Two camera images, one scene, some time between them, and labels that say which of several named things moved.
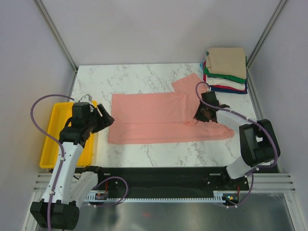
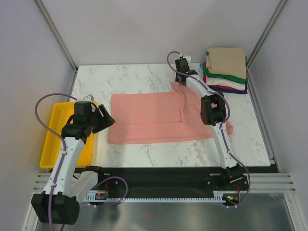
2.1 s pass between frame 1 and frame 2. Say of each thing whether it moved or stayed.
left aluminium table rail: stayed
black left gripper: stayed
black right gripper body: moved
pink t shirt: stayed
